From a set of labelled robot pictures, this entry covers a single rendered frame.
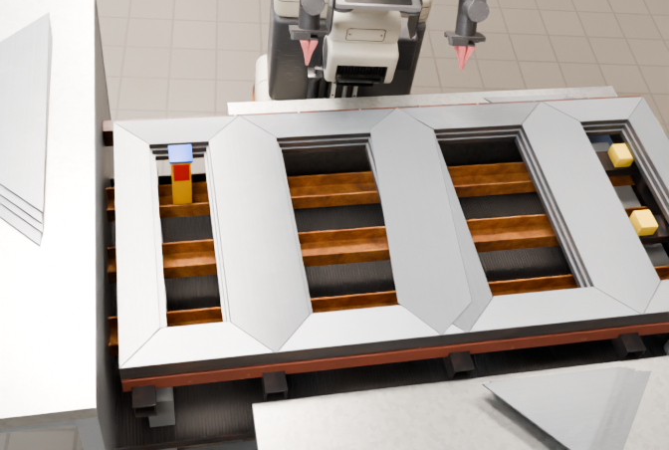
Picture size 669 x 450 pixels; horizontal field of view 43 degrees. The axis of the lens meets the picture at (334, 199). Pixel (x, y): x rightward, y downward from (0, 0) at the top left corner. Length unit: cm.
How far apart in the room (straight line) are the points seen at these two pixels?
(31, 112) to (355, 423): 103
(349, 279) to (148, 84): 163
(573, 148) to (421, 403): 89
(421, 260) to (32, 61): 107
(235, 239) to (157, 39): 201
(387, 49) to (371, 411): 122
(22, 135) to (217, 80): 181
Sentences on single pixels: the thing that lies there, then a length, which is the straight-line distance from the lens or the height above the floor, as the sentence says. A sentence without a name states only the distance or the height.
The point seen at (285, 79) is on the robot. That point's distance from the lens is 313.
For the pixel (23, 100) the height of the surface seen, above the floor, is 107.
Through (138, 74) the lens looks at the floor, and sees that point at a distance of 377.
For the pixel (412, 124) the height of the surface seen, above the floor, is 86.
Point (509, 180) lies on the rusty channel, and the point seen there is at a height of 68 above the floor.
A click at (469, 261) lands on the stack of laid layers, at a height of 86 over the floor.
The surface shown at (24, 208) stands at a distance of 190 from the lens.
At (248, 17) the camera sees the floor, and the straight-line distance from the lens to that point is 408.
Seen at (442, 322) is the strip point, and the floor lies 86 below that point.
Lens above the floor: 250
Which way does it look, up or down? 49 degrees down
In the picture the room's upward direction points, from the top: 10 degrees clockwise
